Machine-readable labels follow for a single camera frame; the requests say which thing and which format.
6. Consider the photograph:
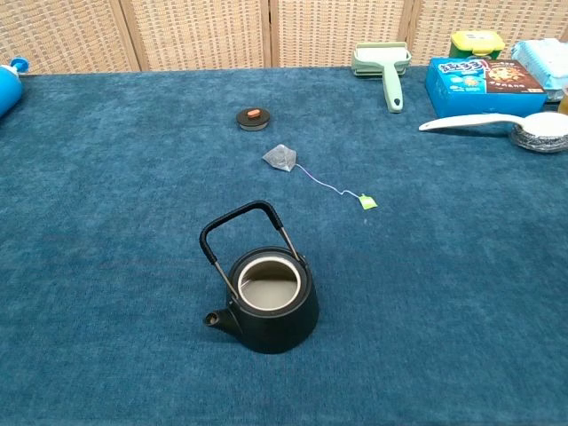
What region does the small black round lid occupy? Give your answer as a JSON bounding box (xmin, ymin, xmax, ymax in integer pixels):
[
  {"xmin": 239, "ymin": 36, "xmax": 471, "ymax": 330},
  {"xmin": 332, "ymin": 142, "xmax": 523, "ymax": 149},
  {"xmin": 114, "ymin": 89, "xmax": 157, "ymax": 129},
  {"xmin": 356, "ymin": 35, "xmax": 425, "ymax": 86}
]
[{"xmin": 235, "ymin": 107, "xmax": 272, "ymax": 132}]

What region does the white handled scrubber brush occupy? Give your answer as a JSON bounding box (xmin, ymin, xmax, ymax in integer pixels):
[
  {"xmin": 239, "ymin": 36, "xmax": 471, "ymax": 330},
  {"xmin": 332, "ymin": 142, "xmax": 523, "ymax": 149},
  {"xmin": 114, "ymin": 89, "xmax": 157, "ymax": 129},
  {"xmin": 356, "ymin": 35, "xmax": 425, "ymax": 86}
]
[{"xmin": 418, "ymin": 111, "xmax": 568, "ymax": 154}]

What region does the blue detergent pump bottle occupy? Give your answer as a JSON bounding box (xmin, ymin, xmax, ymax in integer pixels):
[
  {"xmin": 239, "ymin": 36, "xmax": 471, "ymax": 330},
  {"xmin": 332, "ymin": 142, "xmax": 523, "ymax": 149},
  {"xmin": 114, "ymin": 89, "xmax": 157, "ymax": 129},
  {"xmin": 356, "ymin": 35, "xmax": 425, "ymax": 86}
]
[{"xmin": 0, "ymin": 56, "xmax": 30, "ymax": 120}]

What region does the black teapot with handle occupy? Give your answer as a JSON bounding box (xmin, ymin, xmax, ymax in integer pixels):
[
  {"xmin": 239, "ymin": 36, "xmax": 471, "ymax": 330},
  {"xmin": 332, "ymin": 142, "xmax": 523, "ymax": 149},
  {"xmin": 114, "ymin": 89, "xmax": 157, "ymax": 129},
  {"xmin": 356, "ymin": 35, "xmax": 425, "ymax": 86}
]
[{"xmin": 199, "ymin": 201, "xmax": 320, "ymax": 355}]

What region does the yellow lidded green container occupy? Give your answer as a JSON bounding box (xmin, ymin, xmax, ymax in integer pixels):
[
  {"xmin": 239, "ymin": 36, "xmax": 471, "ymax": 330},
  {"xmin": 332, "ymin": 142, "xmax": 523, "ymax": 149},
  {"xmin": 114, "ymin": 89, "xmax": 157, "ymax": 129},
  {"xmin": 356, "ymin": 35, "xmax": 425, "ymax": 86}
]
[{"xmin": 449, "ymin": 29, "xmax": 506, "ymax": 59}]

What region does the pale green lint roller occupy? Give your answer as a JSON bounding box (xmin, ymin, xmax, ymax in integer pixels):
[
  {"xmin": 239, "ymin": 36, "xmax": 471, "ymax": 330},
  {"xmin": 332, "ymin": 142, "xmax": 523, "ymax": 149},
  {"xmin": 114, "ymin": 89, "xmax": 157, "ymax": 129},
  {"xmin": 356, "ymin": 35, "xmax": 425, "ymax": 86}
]
[{"xmin": 351, "ymin": 41, "xmax": 413, "ymax": 114}]

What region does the light blue wet wipes pack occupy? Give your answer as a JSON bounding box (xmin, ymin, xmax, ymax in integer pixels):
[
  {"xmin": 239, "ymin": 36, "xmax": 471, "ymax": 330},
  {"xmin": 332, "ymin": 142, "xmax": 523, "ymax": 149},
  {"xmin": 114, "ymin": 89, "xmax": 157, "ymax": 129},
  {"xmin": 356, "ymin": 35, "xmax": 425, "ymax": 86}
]
[{"xmin": 509, "ymin": 37, "xmax": 568, "ymax": 101}]

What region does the blue plush tablecloth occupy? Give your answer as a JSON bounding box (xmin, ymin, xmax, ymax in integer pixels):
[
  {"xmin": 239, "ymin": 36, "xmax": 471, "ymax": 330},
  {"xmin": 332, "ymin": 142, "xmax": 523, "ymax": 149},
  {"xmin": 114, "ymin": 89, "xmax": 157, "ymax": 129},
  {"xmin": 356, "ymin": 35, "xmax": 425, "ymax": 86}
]
[{"xmin": 0, "ymin": 66, "xmax": 568, "ymax": 426}]

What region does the blue cookie box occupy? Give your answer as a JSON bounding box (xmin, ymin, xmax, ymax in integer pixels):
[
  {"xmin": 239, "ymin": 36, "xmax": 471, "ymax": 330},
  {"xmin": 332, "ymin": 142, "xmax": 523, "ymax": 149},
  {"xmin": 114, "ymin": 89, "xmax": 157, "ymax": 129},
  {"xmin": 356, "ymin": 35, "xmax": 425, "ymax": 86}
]
[{"xmin": 424, "ymin": 57, "xmax": 548, "ymax": 119}]

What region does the woven wooden folding screen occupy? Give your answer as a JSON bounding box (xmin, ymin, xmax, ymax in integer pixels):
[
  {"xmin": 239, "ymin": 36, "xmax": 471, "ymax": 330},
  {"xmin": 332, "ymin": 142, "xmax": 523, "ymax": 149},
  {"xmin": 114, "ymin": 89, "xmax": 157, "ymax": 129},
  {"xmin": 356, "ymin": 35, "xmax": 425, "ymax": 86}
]
[{"xmin": 0, "ymin": 0, "xmax": 568, "ymax": 75}]

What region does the pyramid tea bag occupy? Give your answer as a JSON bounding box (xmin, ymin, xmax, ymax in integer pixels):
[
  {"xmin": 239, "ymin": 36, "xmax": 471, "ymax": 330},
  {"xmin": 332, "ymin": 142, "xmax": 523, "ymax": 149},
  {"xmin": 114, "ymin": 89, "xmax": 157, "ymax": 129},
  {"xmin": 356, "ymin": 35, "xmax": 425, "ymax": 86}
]
[{"xmin": 261, "ymin": 143, "xmax": 379, "ymax": 211}]

